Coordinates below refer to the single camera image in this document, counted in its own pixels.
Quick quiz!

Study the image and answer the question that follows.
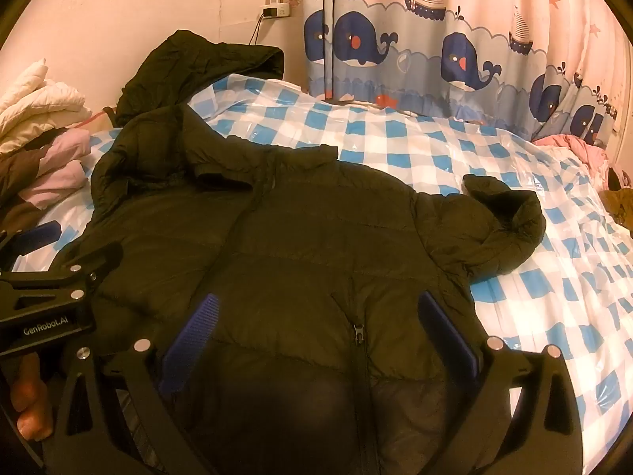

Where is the pink garment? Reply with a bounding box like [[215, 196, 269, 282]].
[[22, 129, 93, 207]]

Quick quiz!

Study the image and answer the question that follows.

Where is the person's left hand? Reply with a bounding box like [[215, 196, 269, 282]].
[[10, 356, 56, 442]]

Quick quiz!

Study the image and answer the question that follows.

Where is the brown garment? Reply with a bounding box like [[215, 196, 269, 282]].
[[0, 146, 56, 239]]

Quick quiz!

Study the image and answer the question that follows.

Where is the whale print curtain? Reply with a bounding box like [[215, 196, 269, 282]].
[[301, 0, 622, 142]]

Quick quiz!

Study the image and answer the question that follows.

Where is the pink crumpled cloth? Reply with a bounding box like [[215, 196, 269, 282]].
[[534, 133, 609, 179]]

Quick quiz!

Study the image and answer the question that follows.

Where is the blue white checkered plastic sheet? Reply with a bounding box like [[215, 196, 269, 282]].
[[10, 73, 633, 475]]

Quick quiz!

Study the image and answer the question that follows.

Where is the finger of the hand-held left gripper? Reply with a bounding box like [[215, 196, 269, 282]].
[[0, 241, 124, 315], [0, 220, 63, 261]]

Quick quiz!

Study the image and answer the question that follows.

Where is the black puffer jacket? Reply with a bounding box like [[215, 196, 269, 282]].
[[49, 105, 548, 475]]

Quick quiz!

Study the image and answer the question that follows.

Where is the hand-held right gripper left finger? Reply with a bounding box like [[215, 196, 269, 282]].
[[44, 293, 222, 475]]

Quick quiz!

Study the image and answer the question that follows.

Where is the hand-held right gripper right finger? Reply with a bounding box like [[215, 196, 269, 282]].
[[418, 291, 589, 475]]

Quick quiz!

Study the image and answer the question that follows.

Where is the dark hooded coat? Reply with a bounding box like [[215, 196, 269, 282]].
[[115, 30, 286, 127]]

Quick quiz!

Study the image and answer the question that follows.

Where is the black charger cable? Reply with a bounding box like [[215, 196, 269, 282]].
[[247, 12, 266, 46]]

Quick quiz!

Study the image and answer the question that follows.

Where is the olive brown cloth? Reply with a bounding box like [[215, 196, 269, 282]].
[[600, 168, 633, 231]]

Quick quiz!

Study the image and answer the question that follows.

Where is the red cord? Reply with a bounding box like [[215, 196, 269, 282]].
[[79, 109, 118, 127]]

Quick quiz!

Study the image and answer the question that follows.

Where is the wall outlet with charger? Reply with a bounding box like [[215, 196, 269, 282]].
[[260, 0, 293, 20]]

